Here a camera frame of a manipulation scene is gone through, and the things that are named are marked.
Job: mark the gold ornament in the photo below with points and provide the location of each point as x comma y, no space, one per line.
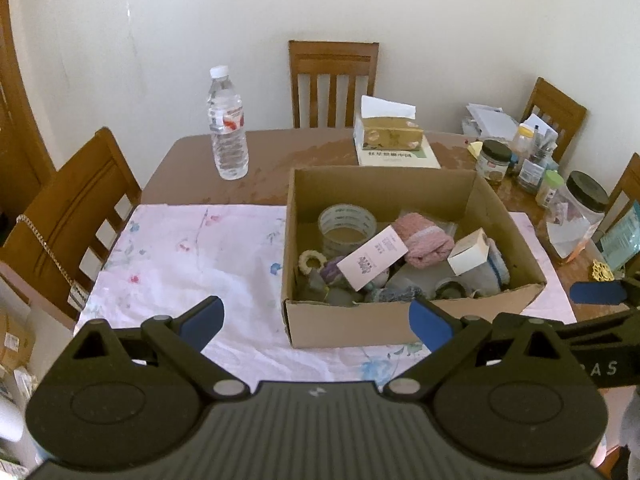
606,270

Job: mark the brown wooden chair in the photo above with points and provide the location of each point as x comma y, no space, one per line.
332,80
625,185
70,200
555,105

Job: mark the dark olive cloth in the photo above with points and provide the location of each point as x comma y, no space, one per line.
325,292

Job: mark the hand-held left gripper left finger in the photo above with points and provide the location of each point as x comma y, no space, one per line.
202,322

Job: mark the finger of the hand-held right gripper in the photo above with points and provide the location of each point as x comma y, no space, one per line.
610,325
595,292

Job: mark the brown cardboard box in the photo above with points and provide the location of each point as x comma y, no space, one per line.
350,325

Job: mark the small jar with black lid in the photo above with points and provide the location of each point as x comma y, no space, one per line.
492,162

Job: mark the pink knitted sock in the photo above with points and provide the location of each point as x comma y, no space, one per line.
425,240

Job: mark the pink carton box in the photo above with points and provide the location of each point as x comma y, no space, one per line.
372,260

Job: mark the clear plastic water bottle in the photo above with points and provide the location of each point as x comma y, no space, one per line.
229,135

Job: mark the yellow sticky notes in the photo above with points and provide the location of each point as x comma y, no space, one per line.
475,147

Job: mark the brown wooden desktop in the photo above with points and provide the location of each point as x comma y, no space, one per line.
270,160

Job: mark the small bottle green lid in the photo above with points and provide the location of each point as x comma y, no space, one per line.
549,190

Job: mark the white knitted sock blue stripe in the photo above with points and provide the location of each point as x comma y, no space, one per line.
492,270

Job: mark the brown wooden door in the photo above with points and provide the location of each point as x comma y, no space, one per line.
15,125

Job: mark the green packet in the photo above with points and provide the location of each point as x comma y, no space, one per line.
622,240

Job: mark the tissue box with white tissue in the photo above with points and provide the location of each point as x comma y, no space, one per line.
390,132

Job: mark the stack of white papers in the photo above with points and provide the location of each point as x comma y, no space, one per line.
492,120

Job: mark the green and white book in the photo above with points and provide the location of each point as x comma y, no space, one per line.
400,159

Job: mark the bottle with yellow lid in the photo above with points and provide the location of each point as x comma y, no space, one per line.
522,142

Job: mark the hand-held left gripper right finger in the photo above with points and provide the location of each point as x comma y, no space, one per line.
430,322

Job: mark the pale floral tablecloth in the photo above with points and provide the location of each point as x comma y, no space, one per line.
200,260

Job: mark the grey knitted piece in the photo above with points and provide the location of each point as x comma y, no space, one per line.
395,294

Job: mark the cream carton box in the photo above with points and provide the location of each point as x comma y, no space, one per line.
467,255

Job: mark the purple knitted doll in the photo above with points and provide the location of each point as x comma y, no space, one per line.
331,271

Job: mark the clear packing tape roll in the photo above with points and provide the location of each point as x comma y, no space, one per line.
345,232

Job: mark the cardboard cartons on floor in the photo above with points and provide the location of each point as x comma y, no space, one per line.
15,340

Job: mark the large clear jar black lid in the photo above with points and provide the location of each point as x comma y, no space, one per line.
575,220

